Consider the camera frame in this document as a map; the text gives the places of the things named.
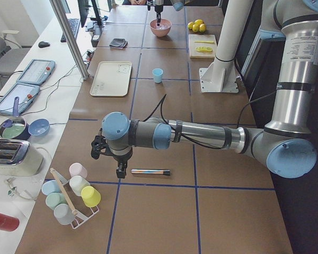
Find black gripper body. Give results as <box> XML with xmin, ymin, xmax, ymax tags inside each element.
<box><xmin>91</xmin><ymin>128</ymin><xmax>133</xmax><ymax>169</ymax></box>
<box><xmin>147</xmin><ymin>0</ymin><xmax>164</xmax><ymax>15</ymax></box>

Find light blue plastic cup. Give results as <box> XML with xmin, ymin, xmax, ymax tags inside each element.
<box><xmin>152</xmin><ymin>68</ymin><xmax>164</xmax><ymax>84</ymax></box>

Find pink bowl of ice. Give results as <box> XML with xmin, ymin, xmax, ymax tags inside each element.
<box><xmin>149</xmin><ymin>19</ymin><xmax>172</xmax><ymax>38</ymax></box>

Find pink upturned cup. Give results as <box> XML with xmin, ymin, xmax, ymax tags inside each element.
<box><xmin>69</xmin><ymin>162</ymin><xmax>88</xmax><ymax>178</ymax></box>

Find yellow upturned cup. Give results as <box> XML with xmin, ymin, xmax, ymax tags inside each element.
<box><xmin>81</xmin><ymin>186</ymin><xmax>101</xmax><ymax>207</ymax></box>

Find pale green upturned cup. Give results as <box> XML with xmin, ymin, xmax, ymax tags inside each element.
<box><xmin>69</xmin><ymin>175</ymin><xmax>91</xmax><ymax>196</ymax></box>

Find light blue upturned cup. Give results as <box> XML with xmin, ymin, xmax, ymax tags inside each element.
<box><xmin>41</xmin><ymin>179</ymin><xmax>61</xmax><ymax>196</ymax></box>

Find grey green upturned cup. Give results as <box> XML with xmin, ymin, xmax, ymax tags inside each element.
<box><xmin>45</xmin><ymin>192</ymin><xmax>67</xmax><ymax>211</ymax></box>

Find yellow lemon upper left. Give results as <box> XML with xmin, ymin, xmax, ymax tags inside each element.
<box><xmin>188</xmin><ymin>22</ymin><xmax>194</xmax><ymax>30</ymax></box>

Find yellow lemon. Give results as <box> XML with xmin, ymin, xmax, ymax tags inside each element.
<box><xmin>194</xmin><ymin>19</ymin><xmax>204</xmax><ymax>25</ymax></box>
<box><xmin>199</xmin><ymin>23</ymin><xmax>207</xmax><ymax>33</ymax></box>
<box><xmin>192</xmin><ymin>24</ymin><xmax>200</xmax><ymax>33</ymax></box>
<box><xmin>188</xmin><ymin>22</ymin><xmax>194</xmax><ymax>30</ymax></box>

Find yellow lemon lower left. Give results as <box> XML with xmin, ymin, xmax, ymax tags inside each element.
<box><xmin>192</xmin><ymin>24</ymin><xmax>200</xmax><ymax>33</ymax></box>

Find yellow lemon upper right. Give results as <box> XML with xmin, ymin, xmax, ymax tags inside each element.
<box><xmin>194</xmin><ymin>19</ymin><xmax>204</xmax><ymax>25</ymax></box>

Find steel muddler black tip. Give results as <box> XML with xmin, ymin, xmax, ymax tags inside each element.
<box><xmin>131</xmin><ymin>169</ymin><xmax>171</xmax><ymax>176</ymax></box>

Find yellow lemon middle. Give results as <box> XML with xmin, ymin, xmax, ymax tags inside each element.
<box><xmin>199</xmin><ymin>23</ymin><xmax>207</xmax><ymax>33</ymax></box>

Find grey folded cloth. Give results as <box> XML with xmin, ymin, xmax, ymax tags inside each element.
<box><xmin>109</xmin><ymin>38</ymin><xmax>128</xmax><ymax>49</ymax></box>

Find wooden cutting board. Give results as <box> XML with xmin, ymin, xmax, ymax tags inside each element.
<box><xmin>188</xmin><ymin>34</ymin><xmax>217</xmax><ymax>59</ymax></box>

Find blue bowl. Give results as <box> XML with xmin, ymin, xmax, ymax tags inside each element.
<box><xmin>28</xmin><ymin>119</ymin><xmax>50</xmax><ymax>137</ymax></box>

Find cream bear serving tray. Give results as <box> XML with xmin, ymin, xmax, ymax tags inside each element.
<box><xmin>90</xmin><ymin>61</ymin><xmax>132</xmax><ymax>97</ymax></box>

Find black monitor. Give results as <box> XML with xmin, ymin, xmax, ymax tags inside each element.
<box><xmin>77</xmin><ymin>0</ymin><xmax>102</xmax><ymax>28</ymax></box>

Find black keyboard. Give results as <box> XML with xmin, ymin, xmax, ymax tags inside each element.
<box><xmin>60</xmin><ymin>17</ymin><xmax>81</xmax><ymax>43</ymax></box>

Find near blue teach pendant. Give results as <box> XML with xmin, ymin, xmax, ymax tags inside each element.
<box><xmin>0</xmin><ymin>83</ymin><xmax>40</xmax><ymax>115</ymax></box>

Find blue teach pendant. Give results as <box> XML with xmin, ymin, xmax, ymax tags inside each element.
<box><xmin>0</xmin><ymin>83</ymin><xmax>40</xmax><ymax>115</ymax></box>
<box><xmin>17</xmin><ymin>59</ymin><xmax>56</xmax><ymax>86</ymax></box>

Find cream toaster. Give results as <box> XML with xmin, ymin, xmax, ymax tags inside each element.
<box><xmin>0</xmin><ymin>139</ymin><xmax>43</xmax><ymax>177</ymax></box>

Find far blue teach pendant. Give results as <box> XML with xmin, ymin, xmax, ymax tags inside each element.
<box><xmin>17</xmin><ymin>59</ymin><xmax>56</xmax><ymax>86</ymax></box>

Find black computer mouse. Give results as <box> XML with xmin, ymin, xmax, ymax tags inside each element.
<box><xmin>38</xmin><ymin>41</ymin><xmax>50</xmax><ymax>48</ymax></box>

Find red bottle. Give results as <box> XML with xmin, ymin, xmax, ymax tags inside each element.
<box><xmin>0</xmin><ymin>213</ymin><xmax>20</xmax><ymax>232</ymax></box>

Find grey office chair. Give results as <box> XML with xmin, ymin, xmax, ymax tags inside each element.
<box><xmin>0</xmin><ymin>30</ymin><xmax>30</xmax><ymax>90</ymax></box>

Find wooden rack handle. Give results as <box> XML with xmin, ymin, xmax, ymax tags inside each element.
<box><xmin>50</xmin><ymin>168</ymin><xmax>78</xmax><ymax>216</ymax></box>

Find white wire cup rack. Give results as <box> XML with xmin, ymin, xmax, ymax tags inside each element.
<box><xmin>58</xmin><ymin>172</ymin><xmax>100</xmax><ymax>229</ymax></box>

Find blue saucepan with handle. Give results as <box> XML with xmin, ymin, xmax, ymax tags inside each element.
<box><xmin>0</xmin><ymin>97</ymin><xmax>31</xmax><ymax>140</ymax></box>

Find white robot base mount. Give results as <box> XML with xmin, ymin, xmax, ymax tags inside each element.
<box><xmin>199</xmin><ymin>0</ymin><xmax>253</xmax><ymax>93</ymax></box>

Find aluminium frame post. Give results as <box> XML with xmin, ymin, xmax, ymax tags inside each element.
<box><xmin>50</xmin><ymin>0</ymin><xmax>89</xmax><ymax>80</ymax></box>

